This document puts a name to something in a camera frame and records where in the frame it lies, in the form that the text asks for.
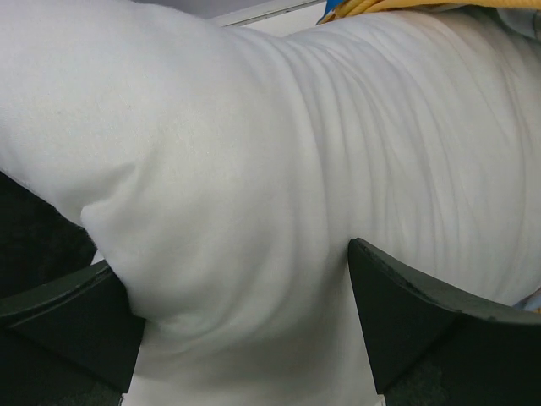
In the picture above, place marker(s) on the blue and orange pillowcase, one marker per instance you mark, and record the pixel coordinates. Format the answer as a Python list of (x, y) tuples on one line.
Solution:
[(519, 17)]

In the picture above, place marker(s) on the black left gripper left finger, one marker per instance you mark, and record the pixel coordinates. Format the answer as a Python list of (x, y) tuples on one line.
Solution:
[(71, 340)]

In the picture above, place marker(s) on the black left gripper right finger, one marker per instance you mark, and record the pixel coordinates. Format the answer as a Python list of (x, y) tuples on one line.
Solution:
[(430, 343)]

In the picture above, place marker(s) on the white pillow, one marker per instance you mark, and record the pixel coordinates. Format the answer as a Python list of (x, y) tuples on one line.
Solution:
[(222, 171)]

